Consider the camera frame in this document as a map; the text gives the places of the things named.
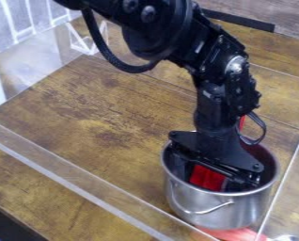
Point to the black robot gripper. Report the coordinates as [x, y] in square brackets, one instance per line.
[217, 151]

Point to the red plastic block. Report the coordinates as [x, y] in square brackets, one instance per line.
[206, 178]

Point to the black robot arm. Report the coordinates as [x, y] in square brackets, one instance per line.
[169, 30]

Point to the silver metal pot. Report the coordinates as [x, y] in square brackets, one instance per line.
[221, 210]

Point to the red object under pot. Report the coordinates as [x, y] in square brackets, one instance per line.
[242, 234]

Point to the silver metal object corner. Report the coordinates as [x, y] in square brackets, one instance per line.
[284, 237]

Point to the clear acrylic front barrier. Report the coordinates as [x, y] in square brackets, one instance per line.
[134, 211]

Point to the clear acrylic triangle bracket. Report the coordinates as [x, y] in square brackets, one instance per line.
[81, 44]

